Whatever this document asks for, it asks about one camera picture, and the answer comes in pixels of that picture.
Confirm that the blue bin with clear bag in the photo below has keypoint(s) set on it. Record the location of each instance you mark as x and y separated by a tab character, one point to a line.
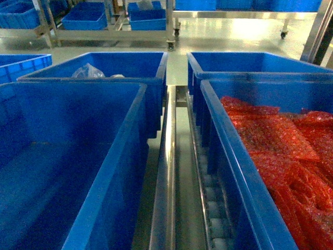
148	68

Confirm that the blue plastic bin rear right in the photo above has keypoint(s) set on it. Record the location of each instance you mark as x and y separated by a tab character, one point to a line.
255	65

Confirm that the empty blue plastic bin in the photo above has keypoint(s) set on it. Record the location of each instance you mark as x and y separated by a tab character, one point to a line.
73	158

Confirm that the blue bin with red bags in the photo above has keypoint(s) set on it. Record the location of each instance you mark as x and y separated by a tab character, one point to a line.
255	219

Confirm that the clear plastic bag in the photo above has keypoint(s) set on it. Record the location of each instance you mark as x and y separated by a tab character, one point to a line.
88	71

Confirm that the red bubble wrap bags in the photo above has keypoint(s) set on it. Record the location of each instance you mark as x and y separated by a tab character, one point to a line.
293	155

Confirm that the steel roller rail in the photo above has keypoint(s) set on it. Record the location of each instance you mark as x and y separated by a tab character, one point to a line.
216	228

